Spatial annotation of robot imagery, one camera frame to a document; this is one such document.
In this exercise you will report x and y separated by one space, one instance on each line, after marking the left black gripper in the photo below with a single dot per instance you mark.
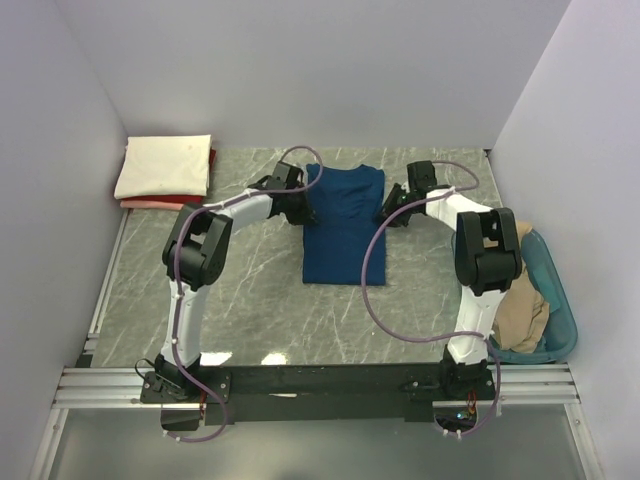
305 215

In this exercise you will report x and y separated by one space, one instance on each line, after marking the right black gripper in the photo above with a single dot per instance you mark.
389 208

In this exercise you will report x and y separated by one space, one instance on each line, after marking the blue printed t shirt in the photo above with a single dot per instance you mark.
346 204

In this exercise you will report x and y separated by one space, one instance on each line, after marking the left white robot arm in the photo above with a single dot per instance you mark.
195 256

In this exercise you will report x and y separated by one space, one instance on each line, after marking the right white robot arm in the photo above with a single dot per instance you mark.
487 260

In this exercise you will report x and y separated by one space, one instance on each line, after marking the folded dark red t shirt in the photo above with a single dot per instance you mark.
173 189

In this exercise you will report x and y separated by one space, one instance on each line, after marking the folded cream t shirt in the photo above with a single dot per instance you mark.
147 156

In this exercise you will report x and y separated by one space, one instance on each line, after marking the teal plastic bin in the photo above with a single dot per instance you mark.
555 300

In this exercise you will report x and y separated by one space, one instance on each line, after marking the folded pink t shirt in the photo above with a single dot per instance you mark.
151 205

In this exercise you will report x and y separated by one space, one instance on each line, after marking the tan t shirt in bin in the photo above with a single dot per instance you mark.
521 317

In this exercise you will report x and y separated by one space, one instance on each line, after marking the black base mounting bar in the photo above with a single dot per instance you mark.
233 394

